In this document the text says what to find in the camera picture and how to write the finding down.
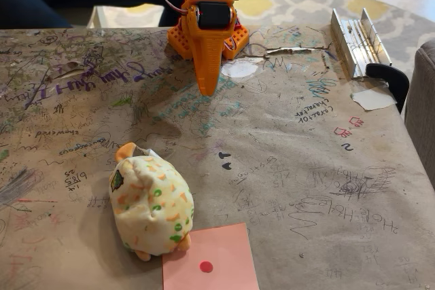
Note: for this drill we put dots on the orange gripper black motor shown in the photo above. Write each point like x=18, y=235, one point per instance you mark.
x=213, y=15

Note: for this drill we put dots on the white patterned plush toy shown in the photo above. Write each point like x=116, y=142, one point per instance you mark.
x=153, y=201

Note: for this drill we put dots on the small red round object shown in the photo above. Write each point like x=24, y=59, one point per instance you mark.
x=206, y=267

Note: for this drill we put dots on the grey yellow patterned rug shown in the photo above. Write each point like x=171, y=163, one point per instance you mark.
x=292, y=1

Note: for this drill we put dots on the white furniture leg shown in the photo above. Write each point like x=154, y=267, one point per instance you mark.
x=96, y=18

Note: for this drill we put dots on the brown scribbled paper table cover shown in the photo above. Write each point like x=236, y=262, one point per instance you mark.
x=306, y=167

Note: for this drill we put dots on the pink sticky note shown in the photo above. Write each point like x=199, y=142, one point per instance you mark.
x=224, y=246

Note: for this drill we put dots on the black clamp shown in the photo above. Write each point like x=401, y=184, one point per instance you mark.
x=394, y=79

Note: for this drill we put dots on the grey sofa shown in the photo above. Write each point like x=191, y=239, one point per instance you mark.
x=421, y=106

